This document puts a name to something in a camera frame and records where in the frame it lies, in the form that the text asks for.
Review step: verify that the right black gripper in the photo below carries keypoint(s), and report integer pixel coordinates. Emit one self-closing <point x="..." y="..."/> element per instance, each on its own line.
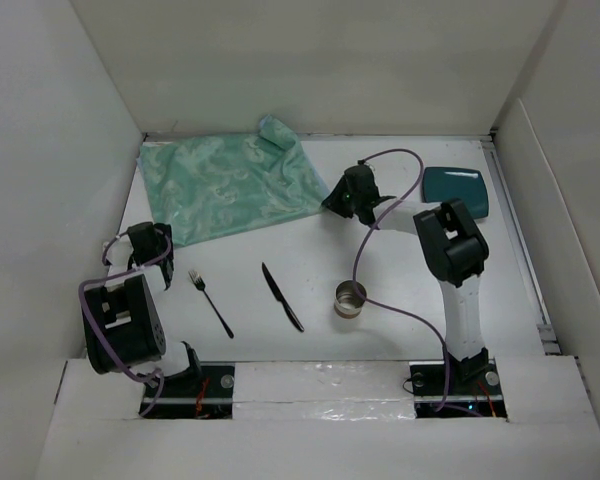
<point x="333" y="200"/>

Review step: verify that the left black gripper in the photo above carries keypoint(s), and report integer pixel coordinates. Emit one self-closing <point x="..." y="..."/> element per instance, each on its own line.
<point x="164" y="243"/>

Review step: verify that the black metal fork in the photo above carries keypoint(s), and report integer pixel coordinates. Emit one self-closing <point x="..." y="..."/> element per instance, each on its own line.
<point x="200" y="285"/>

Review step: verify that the green patterned cloth placemat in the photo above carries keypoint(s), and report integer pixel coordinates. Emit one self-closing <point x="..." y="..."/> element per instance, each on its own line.
<point x="209" y="187"/>

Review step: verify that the teal square plate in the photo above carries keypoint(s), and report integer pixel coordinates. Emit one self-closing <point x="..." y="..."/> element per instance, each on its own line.
<point x="441" y="184"/>

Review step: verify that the steel cup with cork base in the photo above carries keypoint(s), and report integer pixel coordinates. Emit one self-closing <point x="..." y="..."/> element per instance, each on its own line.
<point x="349" y="299"/>

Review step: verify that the black table knife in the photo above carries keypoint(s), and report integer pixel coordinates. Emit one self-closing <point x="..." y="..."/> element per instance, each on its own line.
<point x="279" y="297"/>

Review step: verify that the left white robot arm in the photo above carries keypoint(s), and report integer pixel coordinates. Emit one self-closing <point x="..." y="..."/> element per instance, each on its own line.
<point x="123" y="330"/>

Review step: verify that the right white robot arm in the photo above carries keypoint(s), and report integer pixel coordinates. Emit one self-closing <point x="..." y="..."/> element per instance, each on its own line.
<point x="454" y="250"/>

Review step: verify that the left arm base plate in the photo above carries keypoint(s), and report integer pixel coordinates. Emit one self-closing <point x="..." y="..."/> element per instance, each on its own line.
<point x="207" y="397"/>

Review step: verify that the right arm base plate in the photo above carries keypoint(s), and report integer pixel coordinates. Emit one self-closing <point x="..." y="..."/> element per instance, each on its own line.
<point x="481" y="396"/>

